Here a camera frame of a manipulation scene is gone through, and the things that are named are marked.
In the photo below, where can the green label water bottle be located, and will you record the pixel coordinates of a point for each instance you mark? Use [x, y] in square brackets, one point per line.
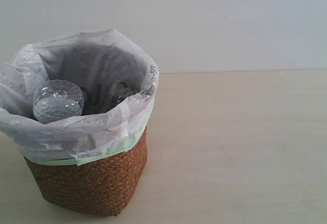
[55, 100]

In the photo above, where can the red label clear bottle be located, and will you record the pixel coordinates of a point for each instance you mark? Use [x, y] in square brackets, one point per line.
[119, 91]

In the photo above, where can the white plastic bin liner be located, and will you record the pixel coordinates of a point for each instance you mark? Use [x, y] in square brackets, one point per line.
[92, 60]

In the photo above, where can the brown woven wicker basket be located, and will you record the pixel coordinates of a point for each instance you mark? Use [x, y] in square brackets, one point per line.
[101, 188]

